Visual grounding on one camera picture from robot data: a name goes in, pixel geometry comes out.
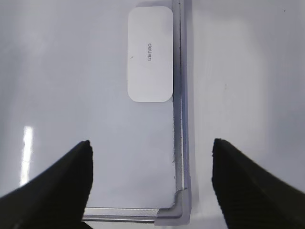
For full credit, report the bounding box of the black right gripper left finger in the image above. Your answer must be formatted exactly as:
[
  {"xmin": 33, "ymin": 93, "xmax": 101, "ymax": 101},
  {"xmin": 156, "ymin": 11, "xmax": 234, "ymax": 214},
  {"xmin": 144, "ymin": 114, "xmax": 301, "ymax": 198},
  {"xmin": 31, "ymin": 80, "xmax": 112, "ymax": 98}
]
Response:
[{"xmin": 0, "ymin": 140, "xmax": 93, "ymax": 229}]

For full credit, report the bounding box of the white rectangular board eraser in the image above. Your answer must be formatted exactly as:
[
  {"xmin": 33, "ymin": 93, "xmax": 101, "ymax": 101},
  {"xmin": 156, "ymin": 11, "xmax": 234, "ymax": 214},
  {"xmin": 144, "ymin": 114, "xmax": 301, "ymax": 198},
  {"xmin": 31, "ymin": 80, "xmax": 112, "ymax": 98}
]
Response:
[{"xmin": 127, "ymin": 6, "xmax": 173, "ymax": 103}]

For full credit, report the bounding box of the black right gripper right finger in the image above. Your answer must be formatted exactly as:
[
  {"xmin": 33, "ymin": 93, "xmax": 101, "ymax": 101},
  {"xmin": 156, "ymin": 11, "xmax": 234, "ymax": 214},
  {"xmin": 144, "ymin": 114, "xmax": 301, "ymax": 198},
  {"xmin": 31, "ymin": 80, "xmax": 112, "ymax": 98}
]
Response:
[{"xmin": 212, "ymin": 139, "xmax": 305, "ymax": 229}]

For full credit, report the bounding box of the white framed whiteboard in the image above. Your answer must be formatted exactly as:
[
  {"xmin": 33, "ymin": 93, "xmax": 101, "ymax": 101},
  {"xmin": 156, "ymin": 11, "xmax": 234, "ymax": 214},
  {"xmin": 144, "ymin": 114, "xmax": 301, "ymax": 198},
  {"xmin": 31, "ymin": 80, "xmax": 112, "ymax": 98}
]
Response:
[{"xmin": 0, "ymin": 0, "xmax": 192, "ymax": 226}]

